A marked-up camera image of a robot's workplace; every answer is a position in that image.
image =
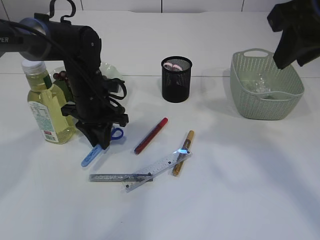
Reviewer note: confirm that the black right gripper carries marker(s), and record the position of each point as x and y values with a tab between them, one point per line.
299	23

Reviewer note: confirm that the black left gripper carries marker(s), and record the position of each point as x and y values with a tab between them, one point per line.
96	100

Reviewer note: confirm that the blue scissors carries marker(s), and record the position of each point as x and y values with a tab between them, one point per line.
116	134

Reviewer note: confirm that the clear plastic sheet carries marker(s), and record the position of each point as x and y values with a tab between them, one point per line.
257	83

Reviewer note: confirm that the yellow tea bottle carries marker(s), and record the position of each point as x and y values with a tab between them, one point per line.
45	100

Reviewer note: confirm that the purple grape bunch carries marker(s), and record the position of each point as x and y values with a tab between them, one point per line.
62	81

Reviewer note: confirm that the pink purple scissors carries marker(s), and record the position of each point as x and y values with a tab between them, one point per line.
172	67

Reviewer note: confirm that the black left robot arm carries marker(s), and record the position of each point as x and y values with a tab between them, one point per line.
40	39

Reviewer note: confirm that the red marker pen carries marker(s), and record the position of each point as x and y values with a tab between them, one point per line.
149	137

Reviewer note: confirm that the green woven plastic basket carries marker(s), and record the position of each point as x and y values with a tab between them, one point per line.
286	87

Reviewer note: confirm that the green wavy plastic plate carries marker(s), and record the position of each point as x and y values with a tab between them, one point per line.
106	69

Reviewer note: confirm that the clear plastic ruler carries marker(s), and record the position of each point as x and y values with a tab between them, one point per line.
156	168

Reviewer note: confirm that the gold glitter pen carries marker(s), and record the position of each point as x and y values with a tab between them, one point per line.
185	148

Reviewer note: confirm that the black mesh pen holder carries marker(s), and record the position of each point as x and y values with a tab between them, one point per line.
175	85

